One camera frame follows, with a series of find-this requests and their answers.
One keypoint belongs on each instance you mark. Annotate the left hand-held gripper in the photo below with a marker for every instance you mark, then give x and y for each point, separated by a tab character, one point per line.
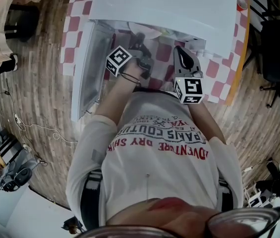
117	59

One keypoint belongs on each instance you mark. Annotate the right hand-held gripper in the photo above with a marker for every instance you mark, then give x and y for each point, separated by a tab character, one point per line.
190	88

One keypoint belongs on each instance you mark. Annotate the white microwave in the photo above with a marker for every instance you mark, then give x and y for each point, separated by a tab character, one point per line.
154	4

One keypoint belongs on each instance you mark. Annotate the person's left forearm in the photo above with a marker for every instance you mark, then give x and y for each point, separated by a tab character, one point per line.
115	100

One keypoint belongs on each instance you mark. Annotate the person's right forearm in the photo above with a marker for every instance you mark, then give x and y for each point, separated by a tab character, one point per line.
204	123

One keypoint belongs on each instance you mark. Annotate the black wrist band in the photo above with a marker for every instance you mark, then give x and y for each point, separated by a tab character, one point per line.
132	78

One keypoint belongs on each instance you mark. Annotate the red white checkered tablecloth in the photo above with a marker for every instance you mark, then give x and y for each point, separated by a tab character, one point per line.
76	23

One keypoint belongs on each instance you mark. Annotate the red cup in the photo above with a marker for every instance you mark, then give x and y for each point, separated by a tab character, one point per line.
241	2

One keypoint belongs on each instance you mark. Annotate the black office chair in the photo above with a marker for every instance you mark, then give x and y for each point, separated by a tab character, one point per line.
278	66

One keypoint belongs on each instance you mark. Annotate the white printed shirt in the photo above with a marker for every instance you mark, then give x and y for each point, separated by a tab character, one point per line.
159	177

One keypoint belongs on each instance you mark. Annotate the black stool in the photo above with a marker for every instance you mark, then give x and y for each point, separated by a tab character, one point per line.
20	21

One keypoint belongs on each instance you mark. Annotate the white power strip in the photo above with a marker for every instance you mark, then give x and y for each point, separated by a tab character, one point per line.
17	119

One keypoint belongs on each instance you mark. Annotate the person's face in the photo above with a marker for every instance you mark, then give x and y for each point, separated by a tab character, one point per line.
179	214

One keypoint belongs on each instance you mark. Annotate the dark-rimmed eyeglasses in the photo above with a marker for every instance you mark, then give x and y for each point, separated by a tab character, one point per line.
243	219

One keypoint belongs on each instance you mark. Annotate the grey black device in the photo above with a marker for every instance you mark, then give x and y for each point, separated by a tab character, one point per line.
18	175

